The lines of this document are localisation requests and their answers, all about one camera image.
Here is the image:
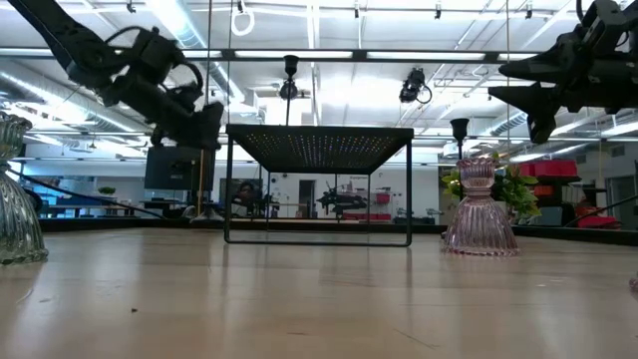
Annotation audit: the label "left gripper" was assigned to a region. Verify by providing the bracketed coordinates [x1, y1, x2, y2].
[101, 74, 225, 151]

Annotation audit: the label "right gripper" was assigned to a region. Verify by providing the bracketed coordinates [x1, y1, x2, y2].
[487, 29, 638, 145]

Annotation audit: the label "pink glass candle holder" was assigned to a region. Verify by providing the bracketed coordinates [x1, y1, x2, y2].
[442, 157, 521, 258]

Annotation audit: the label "clear glass candle holder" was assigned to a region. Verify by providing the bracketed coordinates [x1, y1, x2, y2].
[0, 111, 50, 266]

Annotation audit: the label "black computer monitor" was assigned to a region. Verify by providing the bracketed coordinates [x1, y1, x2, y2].
[144, 145, 217, 193]

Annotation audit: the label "red storage bins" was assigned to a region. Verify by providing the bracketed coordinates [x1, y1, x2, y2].
[517, 159, 580, 183]

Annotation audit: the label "person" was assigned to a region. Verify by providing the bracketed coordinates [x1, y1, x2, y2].
[233, 179, 263, 213]

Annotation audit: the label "small potted green plant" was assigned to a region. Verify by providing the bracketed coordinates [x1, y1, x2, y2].
[441, 152, 543, 221]

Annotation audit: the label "black perforated metal shelf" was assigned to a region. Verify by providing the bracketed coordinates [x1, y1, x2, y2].
[223, 124, 416, 248]

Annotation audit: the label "black background robot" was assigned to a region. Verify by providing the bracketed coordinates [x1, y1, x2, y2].
[315, 179, 371, 217]

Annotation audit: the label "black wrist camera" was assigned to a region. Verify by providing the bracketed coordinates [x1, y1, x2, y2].
[576, 0, 630, 49]
[141, 26, 181, 69]

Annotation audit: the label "white cable loop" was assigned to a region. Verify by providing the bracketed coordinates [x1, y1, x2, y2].
[229, 3, 256, 38]

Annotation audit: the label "black aluminium rig frame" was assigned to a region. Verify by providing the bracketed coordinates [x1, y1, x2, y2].
[0, 46, 638, 246]

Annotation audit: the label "black overhead camera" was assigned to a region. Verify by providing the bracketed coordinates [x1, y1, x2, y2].
[398, 67, 434, 106]

